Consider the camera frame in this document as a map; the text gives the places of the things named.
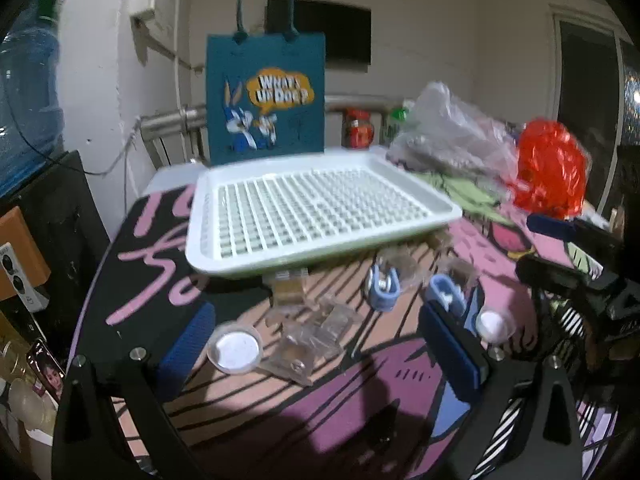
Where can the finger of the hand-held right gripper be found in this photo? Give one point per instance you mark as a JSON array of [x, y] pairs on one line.
[[550, 226], [545, 272]]

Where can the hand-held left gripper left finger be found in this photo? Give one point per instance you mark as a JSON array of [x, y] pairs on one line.
[[187, 350]]

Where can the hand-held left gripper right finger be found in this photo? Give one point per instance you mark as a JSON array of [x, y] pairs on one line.
[[452, 355]]

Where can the round clear container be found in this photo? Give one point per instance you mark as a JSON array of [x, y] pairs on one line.
[[492, 325], [235, 350]]

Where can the blue plastic clip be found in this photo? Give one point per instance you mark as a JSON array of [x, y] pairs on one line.
[[382, 296], [442, 291]]

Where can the white plastic grid tray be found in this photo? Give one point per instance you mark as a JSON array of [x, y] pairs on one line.
[[320, 210]]

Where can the red plastic bag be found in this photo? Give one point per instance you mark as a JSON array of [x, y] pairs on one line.
[[550, 170]]

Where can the clear plastic bag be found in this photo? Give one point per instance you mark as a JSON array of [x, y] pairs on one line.
[[450, 135]]

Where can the smartphone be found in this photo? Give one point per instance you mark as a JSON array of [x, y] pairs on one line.
[[47, 372]]

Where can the black furniture panel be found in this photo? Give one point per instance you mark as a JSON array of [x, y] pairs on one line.
[[65, 240]]

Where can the white box with black dials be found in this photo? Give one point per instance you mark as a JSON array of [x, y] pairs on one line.
[[17, 272]]

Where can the green-capped bottle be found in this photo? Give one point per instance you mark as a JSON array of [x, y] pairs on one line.
[[395, 120]]

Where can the brown wooden box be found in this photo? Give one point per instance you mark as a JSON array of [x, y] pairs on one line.
[[25, 240]]

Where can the red jar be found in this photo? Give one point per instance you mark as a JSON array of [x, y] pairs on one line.
[[359, 132]]

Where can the metal railing pipe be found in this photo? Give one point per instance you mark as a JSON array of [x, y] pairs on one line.
[[170, 122]]

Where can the teal cartoon tote bag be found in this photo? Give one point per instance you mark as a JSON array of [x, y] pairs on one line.
[[300, 130]]

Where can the blue water jug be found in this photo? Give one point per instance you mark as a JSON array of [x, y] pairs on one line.
[[30, 100]]

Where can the dark window with white frame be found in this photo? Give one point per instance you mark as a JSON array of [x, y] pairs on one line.
[[585, 85]]

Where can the black wall television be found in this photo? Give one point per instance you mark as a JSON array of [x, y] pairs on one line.
[[320, 30]]

